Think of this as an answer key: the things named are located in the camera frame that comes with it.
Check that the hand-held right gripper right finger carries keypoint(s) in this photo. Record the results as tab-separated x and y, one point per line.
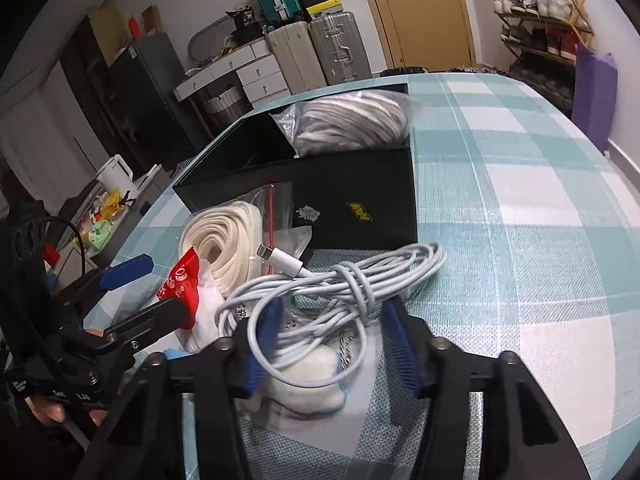
400	345

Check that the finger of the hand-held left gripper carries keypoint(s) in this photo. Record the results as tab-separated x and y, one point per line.
150	317
125	267

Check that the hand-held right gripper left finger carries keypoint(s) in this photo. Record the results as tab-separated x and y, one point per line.
261	345

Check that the red and white packet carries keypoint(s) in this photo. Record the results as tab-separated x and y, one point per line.
180	285

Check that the clear bag of white cotton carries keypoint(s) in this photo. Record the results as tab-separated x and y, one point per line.
305	385

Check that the black box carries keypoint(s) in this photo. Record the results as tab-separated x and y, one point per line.
360	180

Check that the person's left hand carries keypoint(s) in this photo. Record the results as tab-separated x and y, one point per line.
45	409

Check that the white kettle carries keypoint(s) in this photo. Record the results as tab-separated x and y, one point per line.
112	175

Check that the teal checked tablecloth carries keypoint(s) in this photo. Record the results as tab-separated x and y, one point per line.
500	210

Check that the black refrigerator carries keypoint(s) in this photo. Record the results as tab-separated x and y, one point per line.
145	95

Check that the laundry basket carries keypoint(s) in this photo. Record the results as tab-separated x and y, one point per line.
225	105

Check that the white drawer cabinet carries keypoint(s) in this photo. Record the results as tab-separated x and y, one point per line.
260	77

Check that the yellow cardboard box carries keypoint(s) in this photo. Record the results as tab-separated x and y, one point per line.
110	32

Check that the oval mirror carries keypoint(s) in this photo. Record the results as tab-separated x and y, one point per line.
205	40

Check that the beige suitcase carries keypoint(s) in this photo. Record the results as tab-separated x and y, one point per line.
295	60

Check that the black bag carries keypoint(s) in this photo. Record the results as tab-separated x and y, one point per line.
245	22

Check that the pile of loose shoes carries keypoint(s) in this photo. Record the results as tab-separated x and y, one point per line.
475	70

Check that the silver suitcase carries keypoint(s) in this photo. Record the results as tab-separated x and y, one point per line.
340	45

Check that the purple bag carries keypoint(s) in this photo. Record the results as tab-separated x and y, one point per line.
592	100

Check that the wooden door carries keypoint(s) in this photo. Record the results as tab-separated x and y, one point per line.
420	10

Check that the wooden shoe rack with shoes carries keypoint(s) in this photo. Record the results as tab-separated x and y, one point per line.
540	7

